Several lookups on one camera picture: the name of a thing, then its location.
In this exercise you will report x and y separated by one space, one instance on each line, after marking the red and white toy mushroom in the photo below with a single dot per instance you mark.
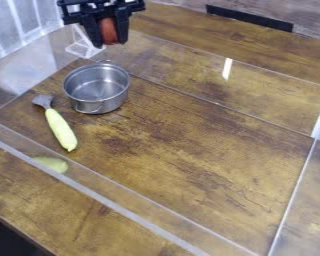
108 31

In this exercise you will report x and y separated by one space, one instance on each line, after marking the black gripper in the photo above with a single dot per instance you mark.
89 11

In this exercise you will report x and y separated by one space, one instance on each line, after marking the clear acrylic front barrier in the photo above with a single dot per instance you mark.
163 221

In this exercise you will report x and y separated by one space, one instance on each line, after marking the silver metal pot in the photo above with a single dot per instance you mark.
96 88

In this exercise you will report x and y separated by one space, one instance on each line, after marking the clear acrylic barrier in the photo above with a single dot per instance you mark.
297 236
163 221

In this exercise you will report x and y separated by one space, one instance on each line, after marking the clear acrylic right barrier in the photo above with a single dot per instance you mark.
297 236

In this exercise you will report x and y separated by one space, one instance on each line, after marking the black strip on table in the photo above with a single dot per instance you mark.
249 18

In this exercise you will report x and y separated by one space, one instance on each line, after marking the yellow toy corn cob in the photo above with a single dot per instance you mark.
60 127

